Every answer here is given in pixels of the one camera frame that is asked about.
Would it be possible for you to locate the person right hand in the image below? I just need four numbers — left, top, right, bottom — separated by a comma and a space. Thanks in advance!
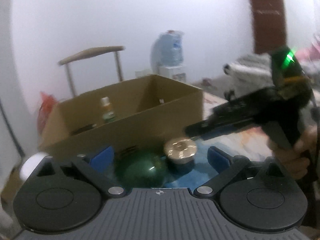
267, 126, 317, 180

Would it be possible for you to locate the small green dropper bottle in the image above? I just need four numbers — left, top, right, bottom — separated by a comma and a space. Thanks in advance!
100, 97, 116, 122

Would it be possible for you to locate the brown door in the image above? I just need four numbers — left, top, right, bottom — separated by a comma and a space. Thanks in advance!
250, 0, 287, 54

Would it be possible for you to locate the cardboard box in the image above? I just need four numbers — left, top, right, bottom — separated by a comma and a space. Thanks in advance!
39, 75, 203, 160

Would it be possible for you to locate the white supplement bottle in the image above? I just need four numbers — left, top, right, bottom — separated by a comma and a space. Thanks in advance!
19, 152, 48, 181

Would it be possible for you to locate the white water dispenser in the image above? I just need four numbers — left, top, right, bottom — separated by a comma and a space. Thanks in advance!
159, 64, 187, 83

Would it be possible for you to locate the blue water jug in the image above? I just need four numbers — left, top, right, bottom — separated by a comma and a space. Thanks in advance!
150, 30, 184, 67

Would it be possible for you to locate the green round jar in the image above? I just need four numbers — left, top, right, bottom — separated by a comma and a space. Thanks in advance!
114, 150, 167, 189

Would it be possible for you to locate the wooden chair dark seat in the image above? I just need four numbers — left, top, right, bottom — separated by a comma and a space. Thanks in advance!
57, 46, 125, 98

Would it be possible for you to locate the red plastic bag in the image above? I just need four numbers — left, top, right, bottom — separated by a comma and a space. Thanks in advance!
37, 92, 58, 134

